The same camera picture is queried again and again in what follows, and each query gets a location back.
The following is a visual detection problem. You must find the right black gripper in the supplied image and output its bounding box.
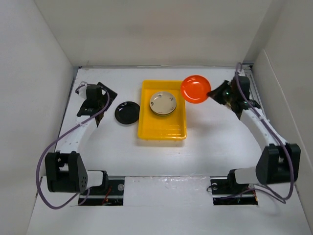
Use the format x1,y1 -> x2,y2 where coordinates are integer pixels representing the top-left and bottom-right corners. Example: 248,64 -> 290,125
207,80 -> 237,105

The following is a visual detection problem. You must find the orange plate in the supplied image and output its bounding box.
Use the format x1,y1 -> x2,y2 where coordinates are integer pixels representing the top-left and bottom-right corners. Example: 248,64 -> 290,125
152,110 -> 175,117
180,75 -> 211,104

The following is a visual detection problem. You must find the beige patterned plate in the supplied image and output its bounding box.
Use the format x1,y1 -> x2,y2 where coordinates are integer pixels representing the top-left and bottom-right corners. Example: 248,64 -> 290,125
149,91 -> 177,116

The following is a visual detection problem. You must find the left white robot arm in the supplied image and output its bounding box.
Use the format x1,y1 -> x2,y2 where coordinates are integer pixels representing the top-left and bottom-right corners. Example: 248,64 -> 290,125
45,82 -> 117,193

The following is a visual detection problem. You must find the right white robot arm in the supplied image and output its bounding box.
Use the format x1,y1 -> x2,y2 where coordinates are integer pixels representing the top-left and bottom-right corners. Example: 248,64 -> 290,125
207,76 -> 301,193

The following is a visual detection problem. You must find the yellow plastic bin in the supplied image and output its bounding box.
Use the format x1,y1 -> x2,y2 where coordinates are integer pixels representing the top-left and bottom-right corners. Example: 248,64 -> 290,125
137,80 -> 187,141

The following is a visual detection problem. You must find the black plate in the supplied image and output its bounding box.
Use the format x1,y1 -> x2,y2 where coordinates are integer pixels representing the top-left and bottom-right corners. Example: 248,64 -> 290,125
114,101 -> 140,125

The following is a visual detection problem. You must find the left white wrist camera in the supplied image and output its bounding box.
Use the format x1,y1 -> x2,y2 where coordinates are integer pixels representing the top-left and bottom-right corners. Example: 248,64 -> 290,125
75,82 -> 89,99

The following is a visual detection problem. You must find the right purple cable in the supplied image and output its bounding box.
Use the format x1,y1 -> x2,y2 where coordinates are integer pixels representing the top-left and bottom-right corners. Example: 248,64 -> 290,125
235,61 -> 294,204

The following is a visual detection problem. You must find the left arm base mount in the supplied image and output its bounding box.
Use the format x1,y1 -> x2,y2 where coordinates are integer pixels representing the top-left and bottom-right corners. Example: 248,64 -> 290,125
78,178 -> 125,206

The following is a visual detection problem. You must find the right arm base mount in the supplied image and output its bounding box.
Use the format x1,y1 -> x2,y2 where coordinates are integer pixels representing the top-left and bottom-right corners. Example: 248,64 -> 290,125
207,178 -> 258,206

